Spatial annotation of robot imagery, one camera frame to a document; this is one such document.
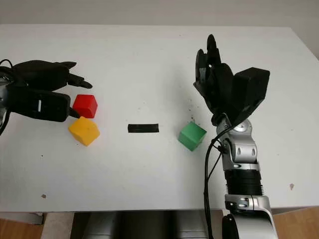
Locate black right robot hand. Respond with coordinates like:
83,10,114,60
193,34,237,126

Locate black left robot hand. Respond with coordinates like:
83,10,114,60
11,59,93,119

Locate red cube block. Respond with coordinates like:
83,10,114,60
72,94,98,118

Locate green cube block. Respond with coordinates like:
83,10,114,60
178,121,207,152

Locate yellow cube block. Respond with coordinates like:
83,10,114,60
68,117,101,147

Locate black tape strip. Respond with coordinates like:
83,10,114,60
127,123,160,134

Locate grey robot torso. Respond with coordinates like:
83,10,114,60
71,211,225,239

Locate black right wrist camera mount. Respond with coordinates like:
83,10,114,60
231,67,271,125

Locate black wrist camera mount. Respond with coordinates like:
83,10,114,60
7,89,72,122
231,67,271,125

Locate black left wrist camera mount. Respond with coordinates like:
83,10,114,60
7,89,72,122

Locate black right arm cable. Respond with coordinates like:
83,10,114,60
203,124,235,239

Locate grey table frame bracket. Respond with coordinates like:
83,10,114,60
24,211,45,226

